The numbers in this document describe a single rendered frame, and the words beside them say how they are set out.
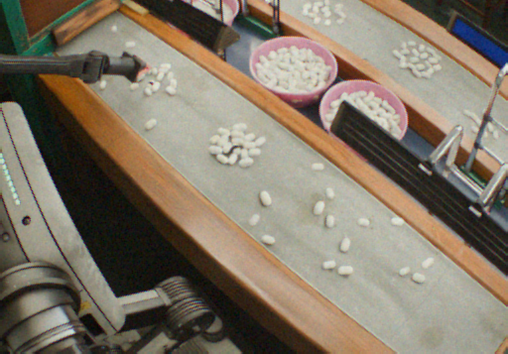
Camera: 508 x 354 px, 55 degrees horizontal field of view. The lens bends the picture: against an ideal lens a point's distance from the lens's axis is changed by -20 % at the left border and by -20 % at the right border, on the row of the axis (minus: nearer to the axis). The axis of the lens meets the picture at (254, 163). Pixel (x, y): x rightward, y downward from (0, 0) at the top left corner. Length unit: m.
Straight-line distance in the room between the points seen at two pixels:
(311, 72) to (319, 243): 0.58
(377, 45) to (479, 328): 1.07
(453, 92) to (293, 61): 0.55
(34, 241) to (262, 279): 0.80
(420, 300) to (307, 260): 0.33
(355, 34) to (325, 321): 1.04
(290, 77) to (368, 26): 0.41
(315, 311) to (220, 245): 0.29
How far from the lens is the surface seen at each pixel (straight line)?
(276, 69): 1.82
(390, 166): 1.19
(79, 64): 1.56
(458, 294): 1.45
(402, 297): 1.41
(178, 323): 1.32
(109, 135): 1.68
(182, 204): 1.50
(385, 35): 2.02
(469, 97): 1.89
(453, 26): 1.61
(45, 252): 0.69
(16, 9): 1.92
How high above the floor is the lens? 2.00
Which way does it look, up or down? 53 degrees down
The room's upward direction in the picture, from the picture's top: 2 degrees counter-clockwise
